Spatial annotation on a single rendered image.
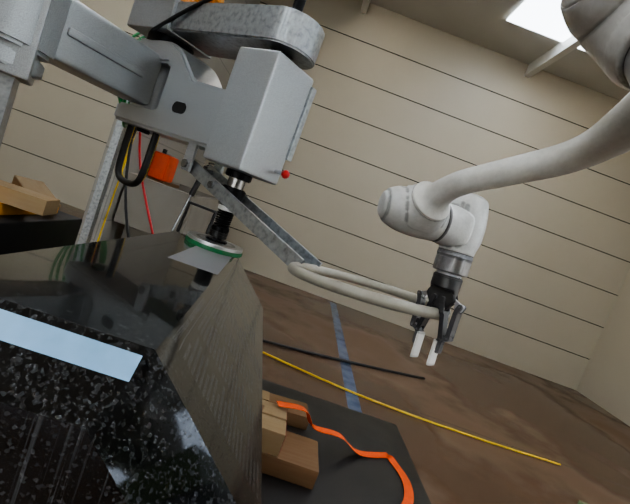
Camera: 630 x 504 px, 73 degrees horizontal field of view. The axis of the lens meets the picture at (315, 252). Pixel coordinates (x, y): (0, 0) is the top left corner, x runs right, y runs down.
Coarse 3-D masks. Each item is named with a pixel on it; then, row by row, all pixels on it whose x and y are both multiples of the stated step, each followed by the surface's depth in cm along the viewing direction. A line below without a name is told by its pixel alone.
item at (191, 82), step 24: (168, 48) 174; (192, 72) 166; (168, 96) 170; (192, 96) 162; (216, 96) 155; (120, 120) 189; (144, 120) 177; (168, 120) 168; (192, 120) 161; (192, 144) 161; (216, 168) 175
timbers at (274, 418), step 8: (264, 400) 195; (264, 408) 188; (272, 408) 190; (280, 408) 193; (264, 416) 181; (272, 416) 185; (280, 416) 186; (264, 424) 175; (272, 424) 177; (280, 424) 179; (264, 432) 172; (272, 432) 172; (280, 432) 173; (264, 440) 172; (272, 440) 172; (280, 440) 173; (264, 448) 173; (272, 448) 173; (280, 448) 173
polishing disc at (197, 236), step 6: (192, 234) 154; (198, 234) 160; (204, 234) 166; (198, 240) 151; (204, 240) 151; (210, 240) 156; (210, 246) 150; (216, 246) 150; (222, 246) 152; (228, 246) 158; (234, 246) 164; (234, 252) 155; (240, 252) 159
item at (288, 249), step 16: (208, 176) 158; (224, 176) 170; (224, 192) 153; (240, 208) 148; (256, 208) 158; (256, 224) 143; (272, 224) 154; (272, 240) 139; (288, 240) 149; (288, 256) 135; (304, 256) 145
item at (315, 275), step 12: (300, 264) 131; (312, 264) 140; (300, 276) 112; (312, 276) 108; (324, 276) 107; (336, 276) 146; (348, 276) 147; (324, 288) 106; (336, 288) 104; (348, 288) 103; (360, 288) 103; (372, 288) 147; (384, 288) 145; (396, 288) 144; (360, 300) 102; (372, 300) 101; (384, 300) 101; (396, 300) 102; (408, 300) 141; (408, 312) 103; (420, 312) 104; (432, 312) 106
